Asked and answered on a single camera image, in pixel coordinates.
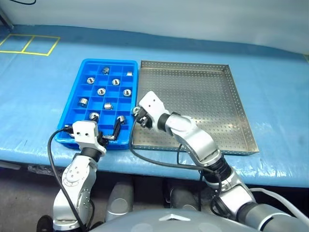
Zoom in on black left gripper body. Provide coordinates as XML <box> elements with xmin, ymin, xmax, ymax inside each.
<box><xmin>97</xmin><ymin>131</ymin><xmax>115</xmax><ymax>147</ymax></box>

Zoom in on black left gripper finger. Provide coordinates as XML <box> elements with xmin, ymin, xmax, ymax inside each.
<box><xmin>112</xmin><ymin>121</ymin><xmax>122</xmax><ymax>142</ymax></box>

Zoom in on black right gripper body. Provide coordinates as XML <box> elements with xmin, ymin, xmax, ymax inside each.
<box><xmin>144</xmin><ymin>113</ymin><xmax>155</xmax><ymax>130</ymax></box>

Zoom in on blue compartment tray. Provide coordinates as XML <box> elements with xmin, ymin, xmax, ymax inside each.
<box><xmin>55</xmin><ymin>58</ymin><xmax>139</xmax><ymax>151</ymax></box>

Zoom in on perforated metal tray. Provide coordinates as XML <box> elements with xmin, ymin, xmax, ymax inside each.
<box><xmin>131</xmin><ymin>60</ymin><xmax>260</xmax><ymax>157</ymax></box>

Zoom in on grey rounded shape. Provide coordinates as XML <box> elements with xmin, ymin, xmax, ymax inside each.
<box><xmin>169</xmin><ymin>188</ymin><xmax>201</xmax><ymax>211</ymax></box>
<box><xmin>106</xmin><ymin>181</ymin><xmax>135</xmax><ymax>222</ymax></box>

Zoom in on blue plastic table cover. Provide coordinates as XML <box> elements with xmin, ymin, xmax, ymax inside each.
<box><xmin>0</xmin><ymin>24</ymin><xmax>309</xmax><ymax>188</ymax></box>

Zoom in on black rounded robot part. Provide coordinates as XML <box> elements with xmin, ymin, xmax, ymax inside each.
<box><xmin>37</xmin><ymin>216</ymin><xmax>54</xmax><ymax>232</ymax></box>

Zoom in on grey robot torso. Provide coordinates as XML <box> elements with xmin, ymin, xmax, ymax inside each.
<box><xmin>90</xmin><ymin>207</ymin><xmax>244</xmax><ymax>232</ymax></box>

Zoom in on yellow tape marking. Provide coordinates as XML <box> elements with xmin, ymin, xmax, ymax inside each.
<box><xmin>0</xmin><ymin>34</ymin><xmax>61</xmax><ymax>57</ymax></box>

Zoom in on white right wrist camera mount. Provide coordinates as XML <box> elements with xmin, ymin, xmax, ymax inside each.
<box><xmin>139</xmin><ymin>90</ymin><xmax>169</xmax><ymax>132</ymax></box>

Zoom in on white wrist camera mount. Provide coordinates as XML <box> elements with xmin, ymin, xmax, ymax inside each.
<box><xmin>139</xmin><ymin>90</ymin><xmax>169</xmax><ymax>132</ymax></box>
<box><xmin>71</xmin><ymin>120</ymin><xmax>108</xmax><ymax>155</ymax></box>

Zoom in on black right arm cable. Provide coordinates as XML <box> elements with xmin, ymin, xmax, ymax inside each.
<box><xmin>129</xmin><ymin>117</ymin><xmax>223</xmax><ymax>218</ymax></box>

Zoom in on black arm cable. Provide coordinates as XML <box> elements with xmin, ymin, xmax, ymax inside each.
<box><xmin>129</xmin><ymin>117</ymin><xmax>223</xmax><ymax>218</ymax></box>
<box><xmin>47</xmin><ymin>127</ymin><xmax>85</xmax><ymax>230</ymax></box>

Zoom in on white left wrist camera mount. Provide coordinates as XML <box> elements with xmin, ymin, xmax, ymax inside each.
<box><xmin>71</xmin><ymin>120</ymin><xmax>108</xmax><ymax>155</ymax></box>

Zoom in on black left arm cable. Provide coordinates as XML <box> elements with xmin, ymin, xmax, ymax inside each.
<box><xmin>47</xmin><ymin>127</ymin><xmax>85</xmax><ymax>230</ymax></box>

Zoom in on thin black cable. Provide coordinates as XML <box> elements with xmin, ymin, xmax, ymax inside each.
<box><xmin>176</xmin><ymin>144</ymin><xmax>203</xmax><ymax>212</ymax></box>

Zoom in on metal frame post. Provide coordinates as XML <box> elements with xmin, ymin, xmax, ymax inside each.
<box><xmin>0</xmin><ymin>9</ymin><xmax>14</xmax><ymax>31</ymax></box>

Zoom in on white cable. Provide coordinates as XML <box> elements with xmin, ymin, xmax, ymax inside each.
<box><xmin>250</xmin><ymin>187</ymin><xmax>309</xmax><ymax>218</ymax></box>

